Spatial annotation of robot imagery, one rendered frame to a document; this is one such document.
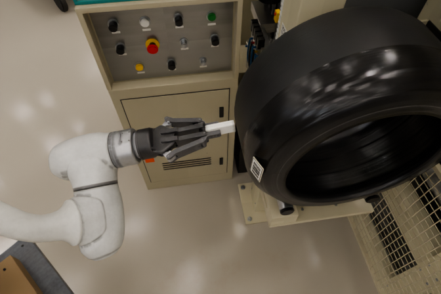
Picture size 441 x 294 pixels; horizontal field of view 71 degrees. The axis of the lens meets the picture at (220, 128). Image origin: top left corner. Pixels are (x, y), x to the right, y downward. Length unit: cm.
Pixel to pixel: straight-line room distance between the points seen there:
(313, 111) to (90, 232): 53
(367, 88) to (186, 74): 89
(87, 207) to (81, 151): 13
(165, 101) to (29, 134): 146
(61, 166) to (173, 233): 124
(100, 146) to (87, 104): 191
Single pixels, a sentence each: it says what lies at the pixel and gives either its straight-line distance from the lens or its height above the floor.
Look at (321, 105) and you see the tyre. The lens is 63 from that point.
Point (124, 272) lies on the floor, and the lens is 194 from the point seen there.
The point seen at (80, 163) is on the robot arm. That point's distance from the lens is 78.
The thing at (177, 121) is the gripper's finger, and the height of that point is 122.
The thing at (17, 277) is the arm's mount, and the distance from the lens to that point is 132.
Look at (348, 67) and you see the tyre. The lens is 64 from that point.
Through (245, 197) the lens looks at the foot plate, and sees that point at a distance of 201.
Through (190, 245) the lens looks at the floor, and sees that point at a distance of 192.
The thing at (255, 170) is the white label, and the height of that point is 118.
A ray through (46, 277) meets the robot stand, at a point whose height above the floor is 65.
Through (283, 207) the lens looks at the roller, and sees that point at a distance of 101.
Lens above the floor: 182
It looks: 52 degrees down
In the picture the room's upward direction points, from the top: straight up
